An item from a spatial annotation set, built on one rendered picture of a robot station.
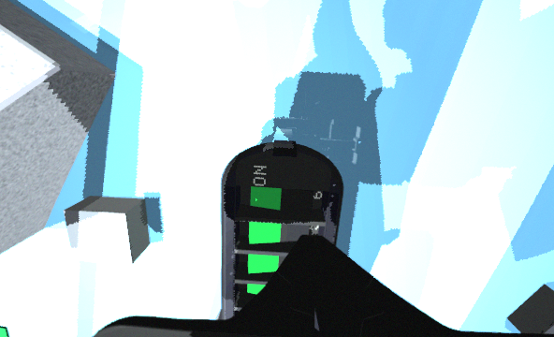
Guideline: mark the black rectangular block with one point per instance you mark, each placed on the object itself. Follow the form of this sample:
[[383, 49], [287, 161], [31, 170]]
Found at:
[[536, 313]]

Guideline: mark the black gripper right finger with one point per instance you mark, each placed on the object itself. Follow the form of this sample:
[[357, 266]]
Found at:
[[350, 302]]

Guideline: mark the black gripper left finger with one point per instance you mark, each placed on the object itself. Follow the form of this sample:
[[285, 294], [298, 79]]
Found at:
[[284, 307]]

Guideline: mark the dark grey controller unit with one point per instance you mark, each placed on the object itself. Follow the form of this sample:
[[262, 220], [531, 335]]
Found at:
[[271, 194]]

